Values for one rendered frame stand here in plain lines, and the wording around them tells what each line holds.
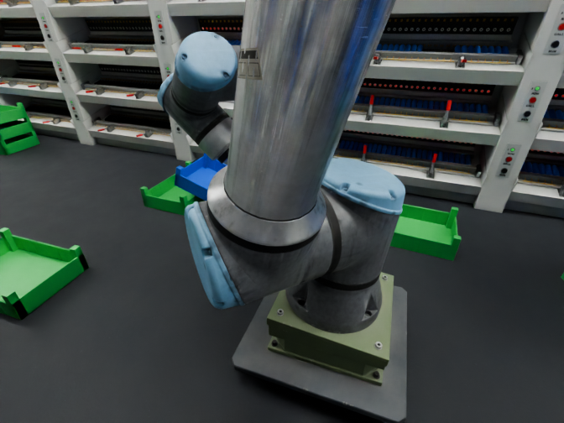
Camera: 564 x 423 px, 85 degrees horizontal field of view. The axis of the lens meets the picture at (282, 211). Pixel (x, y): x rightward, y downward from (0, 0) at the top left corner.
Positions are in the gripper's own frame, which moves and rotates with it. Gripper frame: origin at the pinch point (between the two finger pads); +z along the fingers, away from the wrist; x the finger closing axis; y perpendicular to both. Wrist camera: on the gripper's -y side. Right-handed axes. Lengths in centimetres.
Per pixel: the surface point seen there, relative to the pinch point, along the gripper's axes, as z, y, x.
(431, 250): 42, -9, 28
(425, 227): 43, -20, 38
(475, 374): 47, 19, 1
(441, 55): 3, -14, 81
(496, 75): 18, -5, 82
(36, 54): -132, -126, -10
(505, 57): 16, -4, 89
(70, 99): -105, -128, -14
